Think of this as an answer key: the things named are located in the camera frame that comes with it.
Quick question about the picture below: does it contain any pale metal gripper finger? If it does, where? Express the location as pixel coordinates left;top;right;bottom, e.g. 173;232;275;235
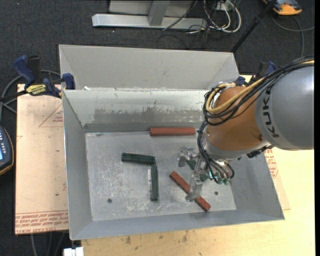
177;147;199;168
184;175;203;203

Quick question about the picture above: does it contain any red-brown flat block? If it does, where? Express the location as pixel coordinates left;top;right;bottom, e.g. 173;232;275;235
169;170;212;213
149;127;197;137

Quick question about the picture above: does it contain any dark green flat block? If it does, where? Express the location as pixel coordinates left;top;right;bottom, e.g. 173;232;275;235
121;152;157;166
149;164;160;202

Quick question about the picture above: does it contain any grey metal bin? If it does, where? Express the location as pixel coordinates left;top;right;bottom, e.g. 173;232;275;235
58;44;286;241

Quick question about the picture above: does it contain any black cylinder on white bracket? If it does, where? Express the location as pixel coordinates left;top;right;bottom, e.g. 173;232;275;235
246;147;267;159

